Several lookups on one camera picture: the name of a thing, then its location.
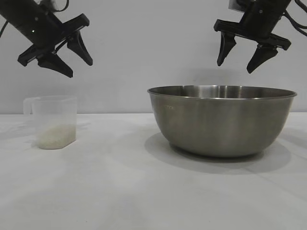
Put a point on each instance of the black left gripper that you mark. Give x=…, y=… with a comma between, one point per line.
x=36, y=24

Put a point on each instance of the clear plastic measuring cup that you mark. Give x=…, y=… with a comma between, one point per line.
x=54, y=112

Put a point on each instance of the white rice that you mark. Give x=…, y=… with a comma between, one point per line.
x=56, y=139

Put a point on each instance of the stainless steel mixing bowl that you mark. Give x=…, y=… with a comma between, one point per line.
x=220, y=124

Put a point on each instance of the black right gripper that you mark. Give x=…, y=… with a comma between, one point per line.
x=260, y=19

